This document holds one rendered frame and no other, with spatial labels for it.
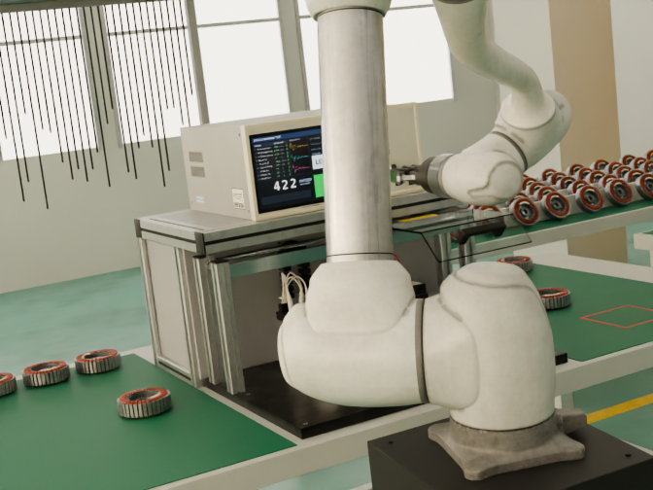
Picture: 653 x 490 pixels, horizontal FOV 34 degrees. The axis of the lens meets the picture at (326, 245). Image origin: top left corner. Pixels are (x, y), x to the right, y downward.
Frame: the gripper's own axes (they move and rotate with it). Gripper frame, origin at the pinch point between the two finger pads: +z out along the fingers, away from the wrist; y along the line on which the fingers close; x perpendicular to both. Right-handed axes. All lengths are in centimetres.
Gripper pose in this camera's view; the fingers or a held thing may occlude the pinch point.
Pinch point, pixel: (390, 172)
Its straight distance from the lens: 234.8
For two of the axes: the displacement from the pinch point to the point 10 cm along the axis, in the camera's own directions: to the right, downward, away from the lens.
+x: -1.1, -9.8, -1.6
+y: 8.7, -1.7, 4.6
